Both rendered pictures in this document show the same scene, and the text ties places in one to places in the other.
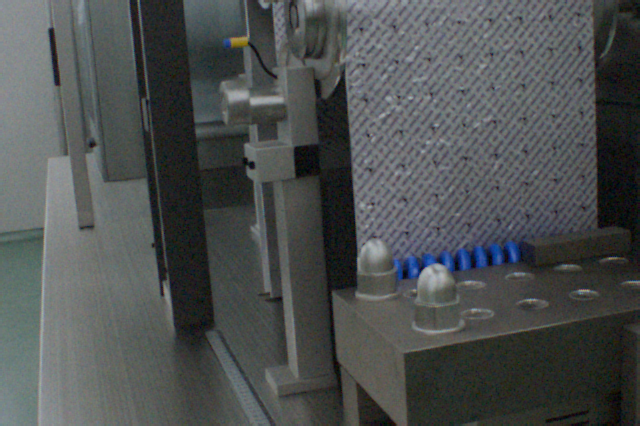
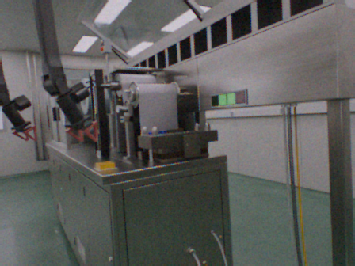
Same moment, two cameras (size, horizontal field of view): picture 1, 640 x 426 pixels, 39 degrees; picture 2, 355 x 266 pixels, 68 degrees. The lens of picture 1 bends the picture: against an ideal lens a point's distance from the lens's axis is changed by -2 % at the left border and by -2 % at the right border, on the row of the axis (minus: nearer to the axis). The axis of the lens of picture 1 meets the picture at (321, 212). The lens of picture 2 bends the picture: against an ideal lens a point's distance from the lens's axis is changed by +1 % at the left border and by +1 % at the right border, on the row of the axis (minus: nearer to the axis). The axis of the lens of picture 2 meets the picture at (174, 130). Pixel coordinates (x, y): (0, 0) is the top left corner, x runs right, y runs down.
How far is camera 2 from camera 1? 66 cm
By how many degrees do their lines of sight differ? 17
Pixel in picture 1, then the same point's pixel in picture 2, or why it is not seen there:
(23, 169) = (21, 155)
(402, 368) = (150, 139)
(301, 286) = (130, 140)
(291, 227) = (128, 130)
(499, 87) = (162, 106)
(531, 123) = (167, 112)
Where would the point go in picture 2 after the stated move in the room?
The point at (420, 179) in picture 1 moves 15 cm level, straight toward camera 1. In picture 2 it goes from (150, 120) to (152, 120)
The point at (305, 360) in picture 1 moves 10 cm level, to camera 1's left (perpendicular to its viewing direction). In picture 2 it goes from (131, 153) to (112, 154)
